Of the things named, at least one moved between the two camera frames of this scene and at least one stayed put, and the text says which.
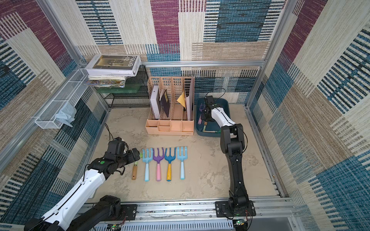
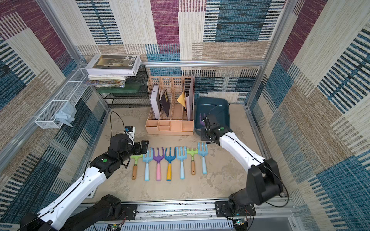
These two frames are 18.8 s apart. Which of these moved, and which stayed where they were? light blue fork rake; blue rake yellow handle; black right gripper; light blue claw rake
Moved: black right gripper
Stayed: light blue fork rake; light blue claw rake; blue rake yellow handle
